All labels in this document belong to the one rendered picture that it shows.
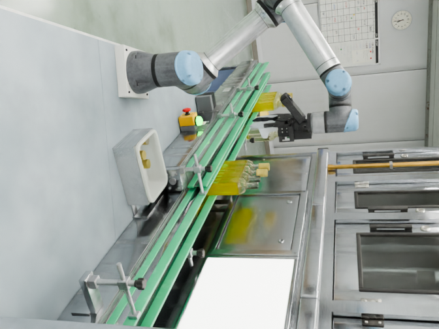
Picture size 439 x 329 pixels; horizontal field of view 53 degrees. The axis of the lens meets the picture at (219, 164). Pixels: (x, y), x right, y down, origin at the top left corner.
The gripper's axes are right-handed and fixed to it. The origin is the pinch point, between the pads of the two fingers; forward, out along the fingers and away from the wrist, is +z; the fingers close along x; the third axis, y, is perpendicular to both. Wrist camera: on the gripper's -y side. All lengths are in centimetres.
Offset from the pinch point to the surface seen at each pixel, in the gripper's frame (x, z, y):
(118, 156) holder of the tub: -26.0, 41.5, -0.1
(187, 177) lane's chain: 0.7, 29.9, 21.7
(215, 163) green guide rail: 16.9, 23.1, 23.8
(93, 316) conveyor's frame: -73, 33, 24
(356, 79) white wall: 591, -45, 151
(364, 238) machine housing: -4, -36, 47
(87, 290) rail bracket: -72, 32, 16
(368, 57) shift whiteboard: 590, -64, 118
